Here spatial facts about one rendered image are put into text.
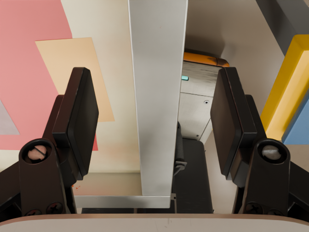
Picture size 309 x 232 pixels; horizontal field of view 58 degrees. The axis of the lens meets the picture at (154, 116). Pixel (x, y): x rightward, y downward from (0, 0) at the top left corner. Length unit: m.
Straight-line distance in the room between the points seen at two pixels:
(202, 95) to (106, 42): 1.01
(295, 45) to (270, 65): 1.28
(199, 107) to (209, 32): 0.35
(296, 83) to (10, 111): 0.29
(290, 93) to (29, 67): 0.25
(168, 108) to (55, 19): 0.12
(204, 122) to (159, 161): 1.06
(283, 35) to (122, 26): 0.26
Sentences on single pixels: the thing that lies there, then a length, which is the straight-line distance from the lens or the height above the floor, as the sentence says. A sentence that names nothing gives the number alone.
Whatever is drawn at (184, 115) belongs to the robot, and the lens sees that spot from 1.31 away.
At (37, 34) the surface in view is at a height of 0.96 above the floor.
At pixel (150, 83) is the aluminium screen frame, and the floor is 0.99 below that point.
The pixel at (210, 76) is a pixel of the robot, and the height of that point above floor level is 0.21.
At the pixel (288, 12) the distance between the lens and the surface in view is 0.44.
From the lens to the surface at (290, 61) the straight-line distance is 0.30.
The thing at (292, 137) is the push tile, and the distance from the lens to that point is 0.34.
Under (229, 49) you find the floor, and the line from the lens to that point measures 1.45.
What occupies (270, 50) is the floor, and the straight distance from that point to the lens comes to 1.51.
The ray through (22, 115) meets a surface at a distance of 0.33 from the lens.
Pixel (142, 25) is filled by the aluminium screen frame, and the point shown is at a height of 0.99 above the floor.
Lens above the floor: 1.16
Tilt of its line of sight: 42 degrees down
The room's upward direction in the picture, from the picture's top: 180 degrees counter-clockwise
